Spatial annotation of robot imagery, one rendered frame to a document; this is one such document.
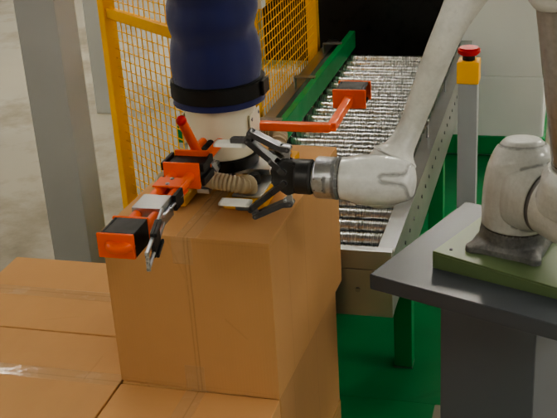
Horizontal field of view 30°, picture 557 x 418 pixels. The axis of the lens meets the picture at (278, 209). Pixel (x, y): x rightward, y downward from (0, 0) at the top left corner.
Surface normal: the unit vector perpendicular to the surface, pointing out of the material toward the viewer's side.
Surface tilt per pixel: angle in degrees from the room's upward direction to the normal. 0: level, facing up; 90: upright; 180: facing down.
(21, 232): 0
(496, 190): 86
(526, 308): 0
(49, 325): 0
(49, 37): 90
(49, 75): 90
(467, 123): 90
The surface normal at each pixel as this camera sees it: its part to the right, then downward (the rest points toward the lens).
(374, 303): -0.26, 0.40
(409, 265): -0.06, -0.91
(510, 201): -0.82, 0.26
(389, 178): -0.10, -0.05
